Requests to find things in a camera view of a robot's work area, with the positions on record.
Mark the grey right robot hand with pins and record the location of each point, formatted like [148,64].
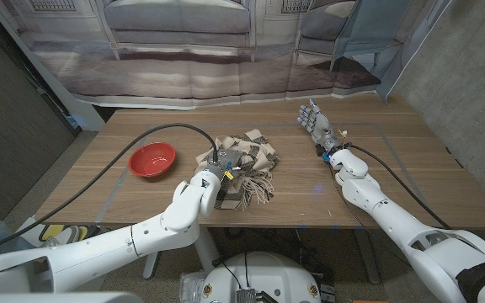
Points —
[319,126]

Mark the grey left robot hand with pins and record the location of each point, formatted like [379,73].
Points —
[227,157]

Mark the beige plaid fringed scarf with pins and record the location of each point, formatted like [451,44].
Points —
[259,155]

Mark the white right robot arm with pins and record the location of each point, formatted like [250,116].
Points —
[394,221]

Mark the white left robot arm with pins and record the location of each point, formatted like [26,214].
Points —
[99,252]

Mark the red bowl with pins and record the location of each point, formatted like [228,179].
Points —
[152,159]

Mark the printed room backdrop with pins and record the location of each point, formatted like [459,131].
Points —
[183,80]

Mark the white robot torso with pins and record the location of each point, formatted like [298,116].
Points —
[263,273]

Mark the clear plastic container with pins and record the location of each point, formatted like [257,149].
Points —
[190,288]

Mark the grey table leg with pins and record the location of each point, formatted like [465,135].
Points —
[369,261]

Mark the yellow black floor item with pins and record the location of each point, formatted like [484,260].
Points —
[57,231]

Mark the white table leg frame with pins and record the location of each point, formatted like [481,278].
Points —
[209,252]

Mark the white backdrop post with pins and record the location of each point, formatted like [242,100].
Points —
[80,111]

